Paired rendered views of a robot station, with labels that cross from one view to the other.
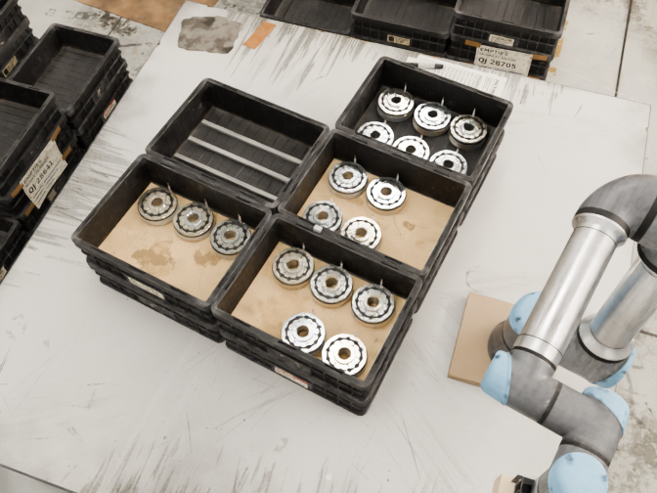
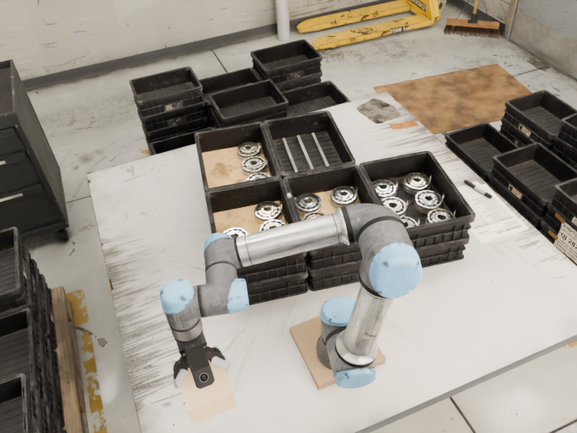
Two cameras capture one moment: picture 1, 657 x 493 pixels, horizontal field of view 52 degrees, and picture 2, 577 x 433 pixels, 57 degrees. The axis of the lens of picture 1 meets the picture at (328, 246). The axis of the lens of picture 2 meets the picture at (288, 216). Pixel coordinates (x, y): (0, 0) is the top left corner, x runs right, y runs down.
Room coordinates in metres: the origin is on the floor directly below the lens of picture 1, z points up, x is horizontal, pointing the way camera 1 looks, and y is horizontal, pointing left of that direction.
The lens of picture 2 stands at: (-0.09, -1.10, 2.22)
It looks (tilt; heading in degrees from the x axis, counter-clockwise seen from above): 44 degrees down; 50
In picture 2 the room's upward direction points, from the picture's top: 4 degrees counter-clockwise
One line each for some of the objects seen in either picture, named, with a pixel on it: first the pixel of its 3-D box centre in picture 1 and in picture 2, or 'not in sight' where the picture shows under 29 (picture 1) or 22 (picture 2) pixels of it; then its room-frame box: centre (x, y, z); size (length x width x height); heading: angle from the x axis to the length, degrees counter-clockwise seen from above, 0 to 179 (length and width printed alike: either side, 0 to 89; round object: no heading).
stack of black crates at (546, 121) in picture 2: not in sight; (540, 136); (2.71, -0.11, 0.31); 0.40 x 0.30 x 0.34; 70
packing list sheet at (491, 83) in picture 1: (450, 87); (482, 210); (1.51, -0.40, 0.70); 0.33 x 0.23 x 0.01; 70
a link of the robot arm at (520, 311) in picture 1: (538, 324); (340, 321); (0.60, -0.47, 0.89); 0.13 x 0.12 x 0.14; 57
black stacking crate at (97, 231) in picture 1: (177, 238); (237, 165); (0.87, 0.38, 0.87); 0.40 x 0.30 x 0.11; 61
